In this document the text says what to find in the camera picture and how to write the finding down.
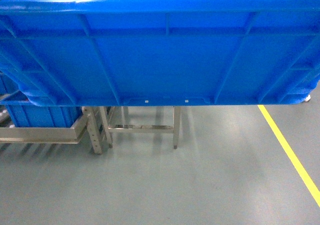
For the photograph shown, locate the steel roller shelf rack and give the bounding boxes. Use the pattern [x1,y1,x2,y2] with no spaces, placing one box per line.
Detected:
[0,106,113,155]

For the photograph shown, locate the steel frame table legs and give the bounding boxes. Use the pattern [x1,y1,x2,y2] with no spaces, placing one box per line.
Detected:
[99,106,182,149]

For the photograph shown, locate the large blue plastic crate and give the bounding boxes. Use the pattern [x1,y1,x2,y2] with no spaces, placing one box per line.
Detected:
[0,0,320,106]

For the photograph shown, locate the blue crate on shelf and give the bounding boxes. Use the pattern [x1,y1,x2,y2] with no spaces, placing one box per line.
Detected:
[0,68,82,128]

